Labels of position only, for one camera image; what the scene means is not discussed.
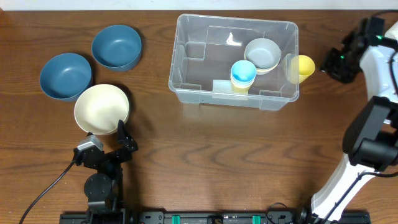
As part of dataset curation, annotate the cream bowl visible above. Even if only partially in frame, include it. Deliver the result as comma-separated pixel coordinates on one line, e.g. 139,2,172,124
74,84,130,135

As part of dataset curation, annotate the yellow cup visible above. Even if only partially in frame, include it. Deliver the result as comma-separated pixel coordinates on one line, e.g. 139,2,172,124
232,83,251,95
282,54,315,84

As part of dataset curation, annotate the light grey small bowl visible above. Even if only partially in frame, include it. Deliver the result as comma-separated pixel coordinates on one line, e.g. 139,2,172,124
244,38,281,68

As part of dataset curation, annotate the yellow small bowl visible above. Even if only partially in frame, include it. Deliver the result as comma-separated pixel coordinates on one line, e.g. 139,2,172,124
256,64,277,75

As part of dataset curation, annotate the dark blue bowl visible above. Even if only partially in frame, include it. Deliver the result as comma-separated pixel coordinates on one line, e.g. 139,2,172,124
91,25,142,72
39,53,94,101

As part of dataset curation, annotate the light blue cup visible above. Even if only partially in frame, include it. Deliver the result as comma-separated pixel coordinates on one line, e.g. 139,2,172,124
231,60,257,82

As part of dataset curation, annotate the yellow cup front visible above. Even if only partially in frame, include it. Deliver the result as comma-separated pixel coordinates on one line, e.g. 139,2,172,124
232,83,251,95

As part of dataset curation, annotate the clear plastic storage container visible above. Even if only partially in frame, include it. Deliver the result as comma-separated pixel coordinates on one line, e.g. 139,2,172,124
169,14,299,111

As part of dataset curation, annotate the pink cup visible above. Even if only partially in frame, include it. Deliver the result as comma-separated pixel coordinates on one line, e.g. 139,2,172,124
231,77,254,88

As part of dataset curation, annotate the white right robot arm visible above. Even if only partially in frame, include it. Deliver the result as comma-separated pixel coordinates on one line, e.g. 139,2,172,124
296,17,397,223

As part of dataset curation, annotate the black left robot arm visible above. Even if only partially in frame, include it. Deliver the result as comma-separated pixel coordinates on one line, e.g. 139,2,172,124
73,120,138,213

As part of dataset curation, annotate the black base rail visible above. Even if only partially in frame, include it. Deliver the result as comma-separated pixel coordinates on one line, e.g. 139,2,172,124
59,208,371,224

